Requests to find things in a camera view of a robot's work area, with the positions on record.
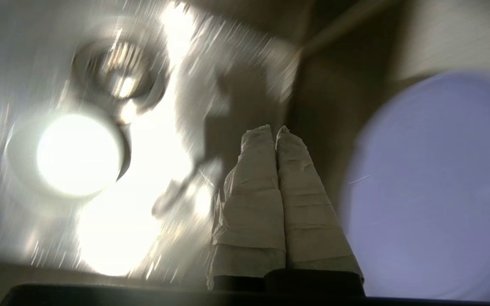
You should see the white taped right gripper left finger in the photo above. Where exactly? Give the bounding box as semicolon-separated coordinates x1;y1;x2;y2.
205;125;287;292

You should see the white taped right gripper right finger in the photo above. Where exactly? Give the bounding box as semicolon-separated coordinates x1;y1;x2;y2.
276;125;365;281

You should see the purple plastic plate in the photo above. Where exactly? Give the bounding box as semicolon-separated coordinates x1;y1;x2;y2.
339;70;490;303

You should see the white plastic bowl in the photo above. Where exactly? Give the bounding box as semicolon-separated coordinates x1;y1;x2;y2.
5;104;131;200

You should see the stainless steel sink basin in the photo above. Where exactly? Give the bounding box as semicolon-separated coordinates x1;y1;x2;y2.
0;0;309;294

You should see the round metal drain strainer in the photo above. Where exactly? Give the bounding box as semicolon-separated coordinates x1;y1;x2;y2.
71;30;170;115

